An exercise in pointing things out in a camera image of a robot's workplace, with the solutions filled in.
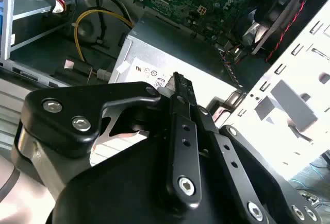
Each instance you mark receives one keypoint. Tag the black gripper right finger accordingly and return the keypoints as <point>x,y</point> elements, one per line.
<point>257,177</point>

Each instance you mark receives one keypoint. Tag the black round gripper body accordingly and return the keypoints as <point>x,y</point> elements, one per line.
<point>123,190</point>

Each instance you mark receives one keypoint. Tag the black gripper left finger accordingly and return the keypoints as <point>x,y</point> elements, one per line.
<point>64,97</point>

